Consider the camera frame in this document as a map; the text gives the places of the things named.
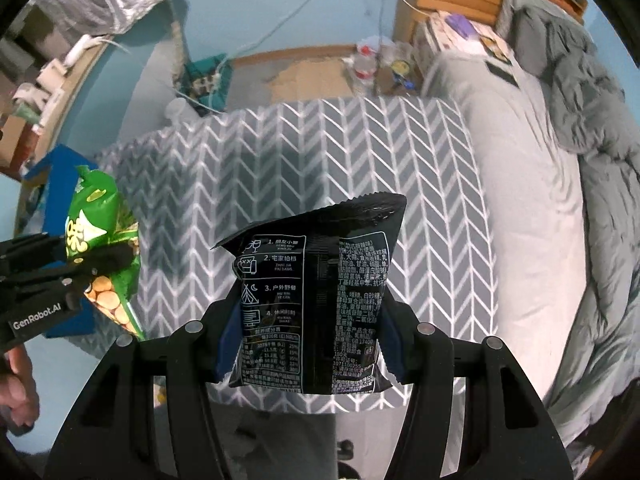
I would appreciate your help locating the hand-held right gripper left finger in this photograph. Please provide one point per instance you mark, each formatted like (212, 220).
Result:
(226, 345)

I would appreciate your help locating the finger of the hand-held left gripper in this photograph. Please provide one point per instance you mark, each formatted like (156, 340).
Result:
(30, 249)
(107, 259)

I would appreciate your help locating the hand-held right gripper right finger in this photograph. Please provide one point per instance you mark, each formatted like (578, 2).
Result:
(395, 352)

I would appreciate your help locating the green pea snack bag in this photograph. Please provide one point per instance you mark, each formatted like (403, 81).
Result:
(95, 200)

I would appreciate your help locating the blue cardboard box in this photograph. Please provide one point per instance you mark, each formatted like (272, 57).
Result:
(55, 170)

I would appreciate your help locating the black snack bag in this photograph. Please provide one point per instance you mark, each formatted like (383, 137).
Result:
(310, 285)

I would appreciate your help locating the person's left hand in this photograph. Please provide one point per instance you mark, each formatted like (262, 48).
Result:
(20, 390)

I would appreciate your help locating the wooden shelf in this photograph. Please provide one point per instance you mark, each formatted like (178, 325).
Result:
(30, 110)

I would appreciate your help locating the white electric kettle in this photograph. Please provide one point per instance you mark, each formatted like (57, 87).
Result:
(180, 110)

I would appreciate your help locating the white power strip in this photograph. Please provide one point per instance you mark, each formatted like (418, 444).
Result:
(206, 81)

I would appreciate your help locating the grey chevron tablecloth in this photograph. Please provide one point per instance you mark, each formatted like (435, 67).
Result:
(300, 150)

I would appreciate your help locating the grey bed sheet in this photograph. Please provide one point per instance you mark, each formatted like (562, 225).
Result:
(525, 185)

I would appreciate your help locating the teal plastic basket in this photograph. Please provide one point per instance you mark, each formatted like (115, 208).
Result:
(210, 72)

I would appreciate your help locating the clear plastic bottles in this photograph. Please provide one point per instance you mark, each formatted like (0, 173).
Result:
(370, 62)

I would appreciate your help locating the grey duvet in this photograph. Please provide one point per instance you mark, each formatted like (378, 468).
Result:
(600, 135)

